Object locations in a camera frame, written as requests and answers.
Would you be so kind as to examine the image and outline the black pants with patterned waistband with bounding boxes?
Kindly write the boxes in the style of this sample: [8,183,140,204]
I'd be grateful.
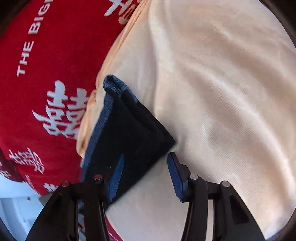
[81,75,176,206]

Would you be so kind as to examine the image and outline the red sofa cover with characters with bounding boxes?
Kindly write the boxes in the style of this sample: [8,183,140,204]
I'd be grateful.
[0,0,144,241]

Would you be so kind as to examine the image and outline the cream folded garment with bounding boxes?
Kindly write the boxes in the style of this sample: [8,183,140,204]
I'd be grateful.
[76,1,295,239]

